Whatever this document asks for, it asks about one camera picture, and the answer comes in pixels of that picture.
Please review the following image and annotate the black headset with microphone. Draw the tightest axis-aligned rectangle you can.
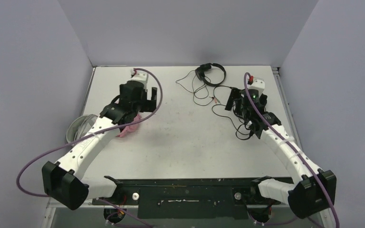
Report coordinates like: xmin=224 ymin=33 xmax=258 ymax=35
xmin=211 ymin=85 xmax=254 ymax=141

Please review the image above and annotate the pink headset with cable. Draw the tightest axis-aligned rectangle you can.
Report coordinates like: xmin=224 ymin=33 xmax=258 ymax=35
xmin=117 ymin=114 xmax=142 ymax=138

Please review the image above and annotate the white grey gaming headset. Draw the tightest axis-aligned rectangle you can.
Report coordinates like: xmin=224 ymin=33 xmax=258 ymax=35
xmin=66 ymin=114 xmax=98 ymax=143

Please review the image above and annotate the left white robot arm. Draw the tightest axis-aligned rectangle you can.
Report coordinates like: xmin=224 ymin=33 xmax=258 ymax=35
xmin=42 ymin=80 xmax=157 ymax=210

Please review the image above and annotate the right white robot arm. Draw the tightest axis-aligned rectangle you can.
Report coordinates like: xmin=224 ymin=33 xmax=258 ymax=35
xmin=225 ymin=87 xmax=336 ymax=219

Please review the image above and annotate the small black on-ear headphones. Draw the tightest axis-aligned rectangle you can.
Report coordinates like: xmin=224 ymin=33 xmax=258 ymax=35
xmin=175 ymin=63 xmax=227 ymax=107

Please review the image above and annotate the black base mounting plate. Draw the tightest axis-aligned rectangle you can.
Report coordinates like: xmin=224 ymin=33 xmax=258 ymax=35
xmin=105 ymin=178 xmax=280 ymax=219

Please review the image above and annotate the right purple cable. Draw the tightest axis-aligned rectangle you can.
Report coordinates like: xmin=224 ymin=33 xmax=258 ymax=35
xmin=244 ymin=72 xmax=341 ymax=228

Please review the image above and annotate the purple cable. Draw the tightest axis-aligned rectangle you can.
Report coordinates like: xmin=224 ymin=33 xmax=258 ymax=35
xmin=16 ymin=67 xmax=163 ymax=198
xmin=244 ymin=72 xmax=341 ymax=228

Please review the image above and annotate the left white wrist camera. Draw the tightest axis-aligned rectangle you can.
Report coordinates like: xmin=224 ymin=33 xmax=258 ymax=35
xmin=131 ymin=69 xmax=148 ymax=89

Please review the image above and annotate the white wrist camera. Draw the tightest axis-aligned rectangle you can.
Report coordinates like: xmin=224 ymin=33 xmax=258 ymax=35
xmin=247 ymin=76 xmax=266 ymax=95
xmin=131 ymin=69 xmax=148 ymax=89

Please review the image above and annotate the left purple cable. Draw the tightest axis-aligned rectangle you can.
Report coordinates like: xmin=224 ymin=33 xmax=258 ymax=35
xmin=16 ymin=67 xmax=163 ymax=198

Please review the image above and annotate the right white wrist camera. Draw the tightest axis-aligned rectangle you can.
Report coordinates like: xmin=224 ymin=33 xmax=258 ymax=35
xmin=247 ymin=76 xmax=266 ymax=95

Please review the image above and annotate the aluminium frame rail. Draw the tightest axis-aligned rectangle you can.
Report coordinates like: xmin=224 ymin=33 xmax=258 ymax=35
xmin=41 ymin=198 xmax=91 ymax=228

